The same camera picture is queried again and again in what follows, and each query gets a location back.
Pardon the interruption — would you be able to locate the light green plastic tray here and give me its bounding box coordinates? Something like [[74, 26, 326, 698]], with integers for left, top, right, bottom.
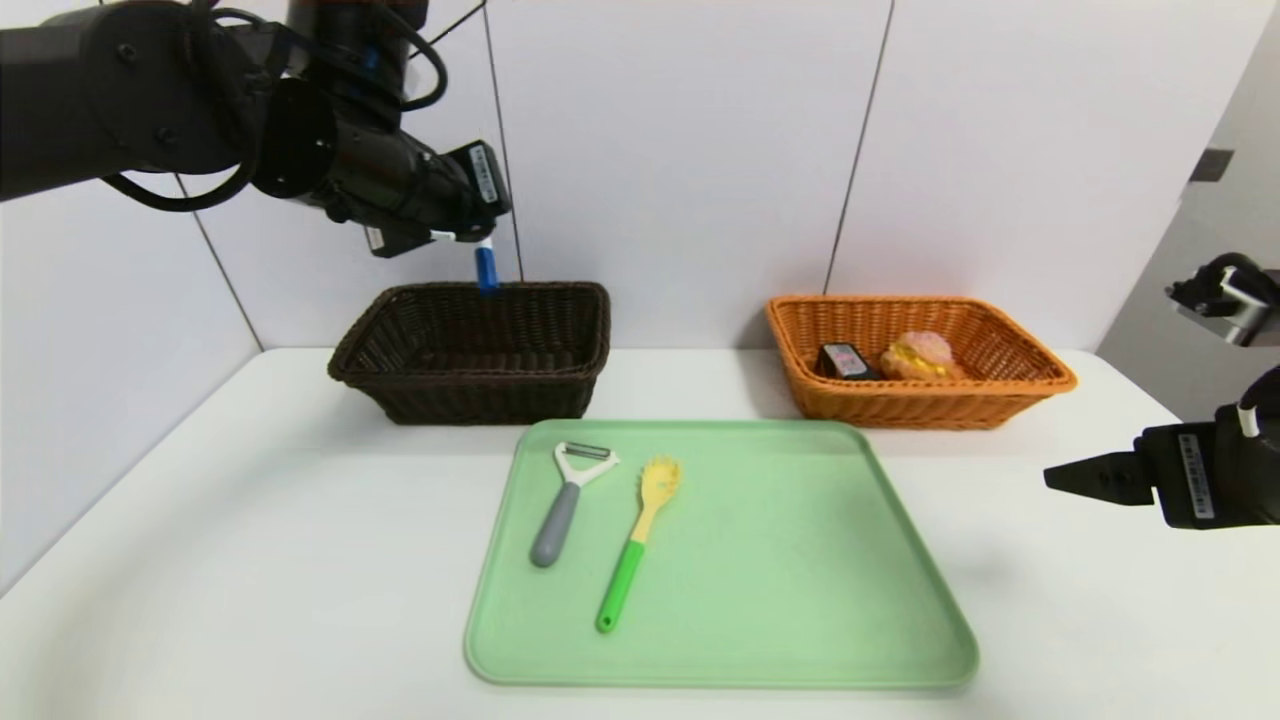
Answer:
[[463, 419, 981, 690]]

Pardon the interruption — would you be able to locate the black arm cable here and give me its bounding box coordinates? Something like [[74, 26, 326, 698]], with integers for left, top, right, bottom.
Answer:
[[1215, 365, 1280, 441], [98, 150, 263, 214]]

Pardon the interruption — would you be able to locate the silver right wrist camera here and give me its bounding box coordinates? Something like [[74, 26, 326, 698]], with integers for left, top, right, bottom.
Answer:
[[1165, 252, 1280, 348]]

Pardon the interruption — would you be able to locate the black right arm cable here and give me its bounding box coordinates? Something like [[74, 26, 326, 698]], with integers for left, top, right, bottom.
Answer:
[[1215, 365, 1280, 441]]

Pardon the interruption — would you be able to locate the dark brown wicker basket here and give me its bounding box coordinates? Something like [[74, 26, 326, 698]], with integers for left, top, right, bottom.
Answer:
[[328, 282, 612, 427]]

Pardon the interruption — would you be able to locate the pink yellow bun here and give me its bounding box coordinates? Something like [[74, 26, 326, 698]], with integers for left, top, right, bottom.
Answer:
[[880, 331, 967, 382]]

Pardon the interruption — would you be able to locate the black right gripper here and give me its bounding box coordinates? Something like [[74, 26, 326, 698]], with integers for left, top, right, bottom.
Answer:
[[1043, 402, 1280, 530]]

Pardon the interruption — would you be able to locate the white peeler grey handle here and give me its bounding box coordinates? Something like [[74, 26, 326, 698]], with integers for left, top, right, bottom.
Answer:
[[530, 442, 621, 568]]

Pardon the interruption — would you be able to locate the black strawberry gum box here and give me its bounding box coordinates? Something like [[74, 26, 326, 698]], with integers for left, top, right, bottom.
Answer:
[[815, 343, 879, 383]]

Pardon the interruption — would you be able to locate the orange wicker basket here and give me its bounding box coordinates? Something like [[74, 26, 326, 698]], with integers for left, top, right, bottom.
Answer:
[[766, 295, 1079, 431]]

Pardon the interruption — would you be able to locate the yellow pasta fork green handle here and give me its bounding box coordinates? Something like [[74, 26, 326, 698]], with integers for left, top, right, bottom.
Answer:
[[596, 457, 683, 635]]

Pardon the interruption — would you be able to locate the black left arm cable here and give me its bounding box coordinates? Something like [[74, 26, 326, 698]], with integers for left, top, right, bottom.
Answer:
[[98, 150, 263, 214]]

